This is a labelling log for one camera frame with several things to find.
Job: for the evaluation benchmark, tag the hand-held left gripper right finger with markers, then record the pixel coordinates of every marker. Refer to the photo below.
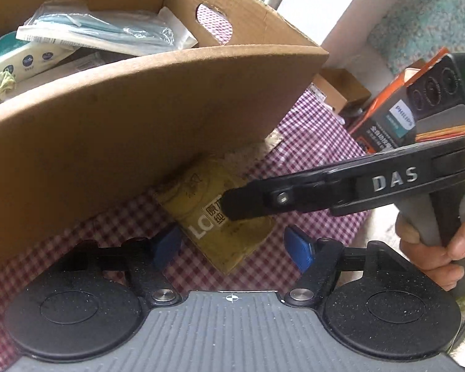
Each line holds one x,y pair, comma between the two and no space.
298,250

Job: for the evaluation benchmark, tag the orange and black box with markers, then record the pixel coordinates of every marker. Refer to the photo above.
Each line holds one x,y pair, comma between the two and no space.
391,124

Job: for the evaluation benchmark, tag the white wet wipes pack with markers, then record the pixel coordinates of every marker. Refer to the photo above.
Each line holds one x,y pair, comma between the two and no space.
27,58

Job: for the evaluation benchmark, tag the blue face masks pack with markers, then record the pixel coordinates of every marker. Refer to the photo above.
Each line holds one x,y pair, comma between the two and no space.
112,31

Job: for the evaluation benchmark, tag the yellow white sponge block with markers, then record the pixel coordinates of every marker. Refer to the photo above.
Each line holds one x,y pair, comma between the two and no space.
217,240

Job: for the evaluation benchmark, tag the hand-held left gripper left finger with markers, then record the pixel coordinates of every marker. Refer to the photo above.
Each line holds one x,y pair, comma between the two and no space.
166,247

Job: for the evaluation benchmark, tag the teal rug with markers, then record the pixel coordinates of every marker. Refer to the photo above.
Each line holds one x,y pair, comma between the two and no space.
430,7

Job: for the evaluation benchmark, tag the green scrunchie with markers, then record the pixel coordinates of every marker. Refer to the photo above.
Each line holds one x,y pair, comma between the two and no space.
0,85

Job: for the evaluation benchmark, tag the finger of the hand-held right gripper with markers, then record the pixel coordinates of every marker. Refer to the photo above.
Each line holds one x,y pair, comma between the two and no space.
252,199

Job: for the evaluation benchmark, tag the person's right hand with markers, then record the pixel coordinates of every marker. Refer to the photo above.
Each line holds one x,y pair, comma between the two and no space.
430,259

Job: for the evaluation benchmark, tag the small brown cardboard box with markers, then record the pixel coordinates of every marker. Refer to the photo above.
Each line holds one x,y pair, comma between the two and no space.
341,85

